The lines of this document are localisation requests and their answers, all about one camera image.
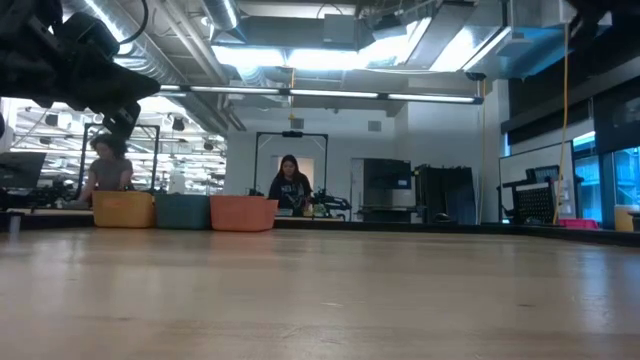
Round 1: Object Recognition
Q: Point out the black gantry frame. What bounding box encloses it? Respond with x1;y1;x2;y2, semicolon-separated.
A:
77;122;162;201
253;131;330;217

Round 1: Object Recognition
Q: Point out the yellow plastic bin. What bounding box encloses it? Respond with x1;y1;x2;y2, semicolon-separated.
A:
91;190;157;229

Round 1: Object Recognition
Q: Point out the black folding panel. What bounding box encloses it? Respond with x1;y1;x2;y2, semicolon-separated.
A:
413;164;477;225

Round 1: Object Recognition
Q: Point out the yellow plastic container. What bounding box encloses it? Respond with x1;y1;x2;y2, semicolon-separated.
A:
613;204;640;233

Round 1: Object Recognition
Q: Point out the person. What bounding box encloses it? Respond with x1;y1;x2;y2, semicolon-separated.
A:
267;153;314;211
77;133;135;204

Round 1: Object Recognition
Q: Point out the black cabinet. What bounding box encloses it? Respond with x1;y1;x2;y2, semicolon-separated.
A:
362;158;414;223

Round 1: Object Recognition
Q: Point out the orange plastic bin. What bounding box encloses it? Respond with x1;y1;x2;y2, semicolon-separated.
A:
209;194;279;233

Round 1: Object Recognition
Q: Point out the red plastic container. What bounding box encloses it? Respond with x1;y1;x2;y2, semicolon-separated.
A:
558;217;600;231

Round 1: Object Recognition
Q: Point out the whiteboard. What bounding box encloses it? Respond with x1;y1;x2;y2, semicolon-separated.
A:
498;141;576;224

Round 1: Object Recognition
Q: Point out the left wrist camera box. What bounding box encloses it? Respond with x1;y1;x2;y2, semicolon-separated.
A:
58;10;122;60

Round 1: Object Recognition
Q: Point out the black aluminium table frame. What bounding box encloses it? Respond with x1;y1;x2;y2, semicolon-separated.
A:
0;209;640;249

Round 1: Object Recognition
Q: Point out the black computer monitor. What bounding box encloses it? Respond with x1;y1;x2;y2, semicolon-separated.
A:
0;151;47;191

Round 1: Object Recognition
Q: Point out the teal plastic bin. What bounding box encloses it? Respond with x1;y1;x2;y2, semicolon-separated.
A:
153;193;212;231

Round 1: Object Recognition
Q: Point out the long ceiling light bar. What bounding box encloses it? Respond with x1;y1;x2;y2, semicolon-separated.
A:
149;82;485;105

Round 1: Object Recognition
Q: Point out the black perforated panel stand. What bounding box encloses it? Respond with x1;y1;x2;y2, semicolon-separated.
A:
497;164;561;225

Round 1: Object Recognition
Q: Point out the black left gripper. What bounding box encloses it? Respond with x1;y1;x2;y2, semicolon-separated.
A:
24;49;160;139

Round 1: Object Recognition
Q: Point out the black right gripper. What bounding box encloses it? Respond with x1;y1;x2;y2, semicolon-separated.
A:
564;0;614;50

